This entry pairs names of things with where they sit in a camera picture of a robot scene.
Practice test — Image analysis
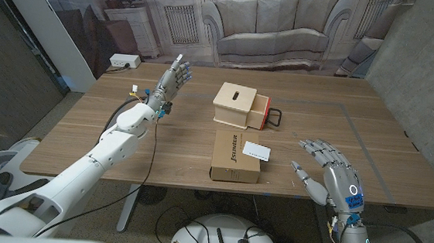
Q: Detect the black power strip cable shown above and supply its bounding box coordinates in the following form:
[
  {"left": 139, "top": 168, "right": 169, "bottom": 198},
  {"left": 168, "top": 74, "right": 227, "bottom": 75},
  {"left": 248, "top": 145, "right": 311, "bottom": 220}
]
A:
[{"left": 104, "top": 61, "right": 132, "bottom": 76}]

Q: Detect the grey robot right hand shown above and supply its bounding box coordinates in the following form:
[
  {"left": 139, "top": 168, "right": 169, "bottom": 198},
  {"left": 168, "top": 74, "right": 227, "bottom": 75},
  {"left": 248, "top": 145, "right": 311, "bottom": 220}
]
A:
[{"left": 285, "top": 136, "right": 371, "bottom": 221}]

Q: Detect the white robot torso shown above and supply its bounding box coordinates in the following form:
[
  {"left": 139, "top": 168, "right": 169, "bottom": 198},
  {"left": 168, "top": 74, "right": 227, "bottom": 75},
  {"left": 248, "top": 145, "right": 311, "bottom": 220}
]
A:
[{"left": 167, "top": 210, "right": 283, "bottom": 243}]

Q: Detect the black round vented disc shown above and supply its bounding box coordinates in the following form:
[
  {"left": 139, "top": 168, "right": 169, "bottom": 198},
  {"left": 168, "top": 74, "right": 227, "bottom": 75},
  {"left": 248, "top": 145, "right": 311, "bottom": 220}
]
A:
[{"left": 135, "top": 184, "right": 169, "bottom": 207}]

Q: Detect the white power strip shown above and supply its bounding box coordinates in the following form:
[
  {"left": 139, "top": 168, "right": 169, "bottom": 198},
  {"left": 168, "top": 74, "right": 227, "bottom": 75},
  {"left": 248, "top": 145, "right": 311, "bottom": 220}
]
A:
[{"left": 108, "top": 52, "right": 142, "bottom": 70}]

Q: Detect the white table leg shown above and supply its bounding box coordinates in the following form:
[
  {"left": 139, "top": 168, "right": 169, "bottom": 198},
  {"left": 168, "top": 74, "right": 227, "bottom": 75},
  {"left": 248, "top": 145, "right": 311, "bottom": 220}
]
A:
[{"left": 115, "top": 182, "right": 142, "bottom": 234}]

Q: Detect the white plastic card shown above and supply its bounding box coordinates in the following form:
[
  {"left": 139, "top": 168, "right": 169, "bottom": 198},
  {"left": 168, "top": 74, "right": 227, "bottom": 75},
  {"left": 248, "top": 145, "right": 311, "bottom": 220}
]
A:
[{"left": 241, "top": 140, "right": 273, "bottom": 163}]

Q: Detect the brown cardboard package box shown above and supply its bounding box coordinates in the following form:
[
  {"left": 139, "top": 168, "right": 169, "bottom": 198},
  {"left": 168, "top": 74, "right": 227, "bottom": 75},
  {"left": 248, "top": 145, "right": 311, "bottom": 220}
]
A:
[{"left": 208, "top": 128, "right": 264, "bottom": 186}]

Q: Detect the printed sofa room backdrop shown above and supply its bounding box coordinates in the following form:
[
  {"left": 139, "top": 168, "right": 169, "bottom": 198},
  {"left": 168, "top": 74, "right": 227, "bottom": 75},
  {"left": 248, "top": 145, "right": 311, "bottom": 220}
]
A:
[{"left": 17, "top": 0, "right": 418, "bottom": 104}]

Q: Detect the light wooden box with slot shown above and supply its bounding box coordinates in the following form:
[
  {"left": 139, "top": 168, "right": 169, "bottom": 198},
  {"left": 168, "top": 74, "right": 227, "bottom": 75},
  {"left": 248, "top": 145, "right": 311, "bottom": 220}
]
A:
[{"left": 210, "top": 80, "right": 258, "bottom": 131}]

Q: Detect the wooden drawer with red front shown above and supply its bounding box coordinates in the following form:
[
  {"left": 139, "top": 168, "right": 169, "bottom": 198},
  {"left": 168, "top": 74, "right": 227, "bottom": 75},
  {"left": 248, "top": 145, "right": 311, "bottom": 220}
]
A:
[{"left": 246, "top": 93, "right": 284, "bottom": 132}]

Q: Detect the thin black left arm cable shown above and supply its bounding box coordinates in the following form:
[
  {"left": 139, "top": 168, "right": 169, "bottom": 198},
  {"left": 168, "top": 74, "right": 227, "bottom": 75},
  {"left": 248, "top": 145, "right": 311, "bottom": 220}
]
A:
[{"left": 32, "top": 106, "right": 159, "bottom": 243}]

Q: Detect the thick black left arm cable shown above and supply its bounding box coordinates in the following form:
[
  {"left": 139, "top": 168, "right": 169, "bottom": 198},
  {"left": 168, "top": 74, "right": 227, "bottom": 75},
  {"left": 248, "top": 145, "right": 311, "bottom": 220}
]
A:
[{"left": 97, "top": 94, "right": 149, "bottom": 148}]

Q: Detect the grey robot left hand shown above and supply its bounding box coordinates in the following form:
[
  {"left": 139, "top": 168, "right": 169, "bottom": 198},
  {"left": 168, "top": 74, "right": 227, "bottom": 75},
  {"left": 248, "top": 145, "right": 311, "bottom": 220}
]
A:
[{"left": 145, "top": 51, "right": 195, "bottom": 115}]

